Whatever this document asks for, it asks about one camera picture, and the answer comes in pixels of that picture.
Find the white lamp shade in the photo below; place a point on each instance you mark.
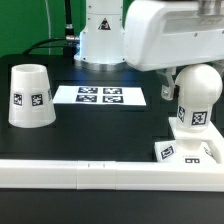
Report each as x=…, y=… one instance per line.
x=31, y=104

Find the white L-shaped table fence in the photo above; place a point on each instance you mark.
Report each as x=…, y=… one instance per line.
x=49, y=174

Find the white lamp base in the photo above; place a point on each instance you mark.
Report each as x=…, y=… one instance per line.
x=191, y=147

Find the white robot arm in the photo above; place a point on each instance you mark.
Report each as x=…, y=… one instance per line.
x=158, y=35

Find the white marker sheet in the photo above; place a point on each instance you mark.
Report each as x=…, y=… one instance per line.
x=96, y=95

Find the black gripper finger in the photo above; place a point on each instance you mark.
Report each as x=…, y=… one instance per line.
x=219, y=66
x=167, y=82

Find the white lamp bulb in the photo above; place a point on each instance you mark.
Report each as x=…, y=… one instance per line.
x=200, y=86

